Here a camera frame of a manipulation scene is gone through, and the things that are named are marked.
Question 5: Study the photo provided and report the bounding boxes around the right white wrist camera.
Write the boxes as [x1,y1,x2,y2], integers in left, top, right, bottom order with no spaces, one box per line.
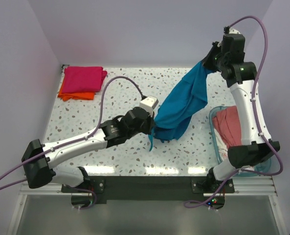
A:
[223,26,241,34]

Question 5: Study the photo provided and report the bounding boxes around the pink t shirt in basket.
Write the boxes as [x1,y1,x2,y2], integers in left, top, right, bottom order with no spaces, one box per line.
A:
[212,106,242,148]

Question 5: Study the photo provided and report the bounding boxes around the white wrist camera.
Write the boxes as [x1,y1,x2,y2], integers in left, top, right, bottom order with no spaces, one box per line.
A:
[139,95,158,117]
[223,26,241,34]

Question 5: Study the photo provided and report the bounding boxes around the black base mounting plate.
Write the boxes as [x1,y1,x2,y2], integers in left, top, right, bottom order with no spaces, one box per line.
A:
[61,175,235,205]

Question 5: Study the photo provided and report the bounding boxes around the aluminium table frame rail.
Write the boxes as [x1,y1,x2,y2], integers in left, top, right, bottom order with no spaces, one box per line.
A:
[19,176,277,196]

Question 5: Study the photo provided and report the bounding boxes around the folded magenta t shirt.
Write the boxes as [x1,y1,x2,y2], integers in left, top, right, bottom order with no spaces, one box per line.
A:
[62,66,108,94]

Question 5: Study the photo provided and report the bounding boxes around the folded orange t shirt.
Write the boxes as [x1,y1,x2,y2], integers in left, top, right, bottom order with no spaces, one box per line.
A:
[57,86,95,101]

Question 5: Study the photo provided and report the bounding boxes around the white t shirt in basket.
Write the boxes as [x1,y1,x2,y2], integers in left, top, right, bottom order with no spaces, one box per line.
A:
[213,128,241,164]

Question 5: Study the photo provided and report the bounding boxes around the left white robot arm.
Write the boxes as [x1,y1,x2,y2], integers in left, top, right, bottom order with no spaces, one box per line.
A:
[22,107,155,192]

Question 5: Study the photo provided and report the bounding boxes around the purple cable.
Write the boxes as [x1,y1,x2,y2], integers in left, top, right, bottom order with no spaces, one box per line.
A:
[0,76,146,195]
[183,16,284,209]

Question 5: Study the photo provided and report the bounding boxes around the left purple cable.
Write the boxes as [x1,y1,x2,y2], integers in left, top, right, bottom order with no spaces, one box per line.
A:
[0,76,146,195]

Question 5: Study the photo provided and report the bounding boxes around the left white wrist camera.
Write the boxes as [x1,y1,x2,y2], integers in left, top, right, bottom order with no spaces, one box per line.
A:
[139,95,158,117]

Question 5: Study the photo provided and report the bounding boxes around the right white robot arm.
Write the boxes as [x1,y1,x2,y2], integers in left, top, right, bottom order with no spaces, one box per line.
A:
[202,33,280,192]

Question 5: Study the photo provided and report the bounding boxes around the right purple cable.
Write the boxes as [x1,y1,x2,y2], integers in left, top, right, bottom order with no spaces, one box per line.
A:
[183,16,284,209]

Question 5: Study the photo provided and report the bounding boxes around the blue t shirt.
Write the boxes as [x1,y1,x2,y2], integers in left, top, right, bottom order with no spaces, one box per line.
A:
[149,62,212,150]

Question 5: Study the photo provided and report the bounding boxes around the clear teal plastic basket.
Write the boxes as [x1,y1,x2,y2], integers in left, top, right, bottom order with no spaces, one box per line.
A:
[208,105,271,173]

